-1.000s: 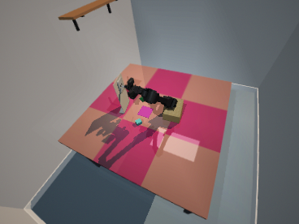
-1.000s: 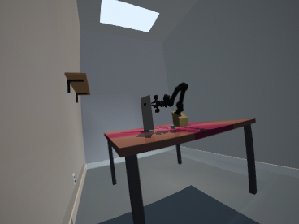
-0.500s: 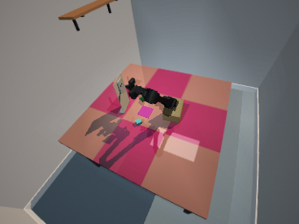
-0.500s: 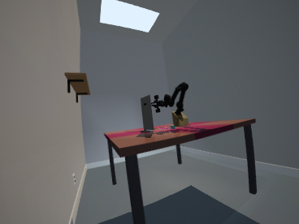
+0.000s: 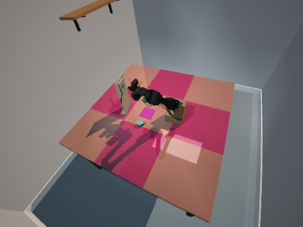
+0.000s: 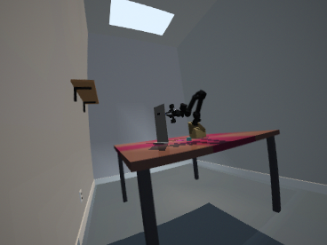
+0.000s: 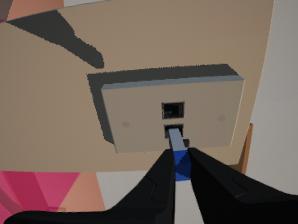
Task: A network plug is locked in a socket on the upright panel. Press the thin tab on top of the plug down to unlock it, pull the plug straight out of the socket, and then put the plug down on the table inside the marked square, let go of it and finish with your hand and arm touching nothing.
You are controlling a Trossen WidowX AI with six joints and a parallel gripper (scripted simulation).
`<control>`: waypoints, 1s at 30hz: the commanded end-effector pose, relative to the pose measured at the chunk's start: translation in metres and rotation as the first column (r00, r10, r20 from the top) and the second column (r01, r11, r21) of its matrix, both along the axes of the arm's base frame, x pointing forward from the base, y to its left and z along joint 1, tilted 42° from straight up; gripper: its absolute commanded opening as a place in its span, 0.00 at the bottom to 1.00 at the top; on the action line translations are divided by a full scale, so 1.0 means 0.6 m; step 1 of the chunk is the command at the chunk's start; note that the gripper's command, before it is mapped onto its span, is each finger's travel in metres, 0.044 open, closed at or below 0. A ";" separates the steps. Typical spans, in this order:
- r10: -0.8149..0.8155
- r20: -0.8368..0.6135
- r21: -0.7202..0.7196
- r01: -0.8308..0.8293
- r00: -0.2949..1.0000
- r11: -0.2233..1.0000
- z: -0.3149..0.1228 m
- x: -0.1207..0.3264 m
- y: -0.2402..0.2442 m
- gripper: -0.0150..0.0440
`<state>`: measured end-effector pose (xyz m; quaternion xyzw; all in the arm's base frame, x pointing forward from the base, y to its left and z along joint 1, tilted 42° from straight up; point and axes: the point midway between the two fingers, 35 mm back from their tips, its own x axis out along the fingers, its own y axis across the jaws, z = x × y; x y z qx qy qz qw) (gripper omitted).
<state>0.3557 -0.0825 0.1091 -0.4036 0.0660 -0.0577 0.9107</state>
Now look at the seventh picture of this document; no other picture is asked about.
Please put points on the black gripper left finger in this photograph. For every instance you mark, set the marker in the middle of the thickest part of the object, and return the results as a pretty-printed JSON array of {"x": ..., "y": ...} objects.
[{"x": 152, "y": 201}]

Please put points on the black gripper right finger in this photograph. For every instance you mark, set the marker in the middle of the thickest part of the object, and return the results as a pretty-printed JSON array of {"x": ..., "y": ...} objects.
[{"x": 226, "y": 196}]

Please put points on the tan flat panel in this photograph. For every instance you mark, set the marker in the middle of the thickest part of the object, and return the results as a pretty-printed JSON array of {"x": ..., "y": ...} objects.
[{"x": 96, "y": 87}]

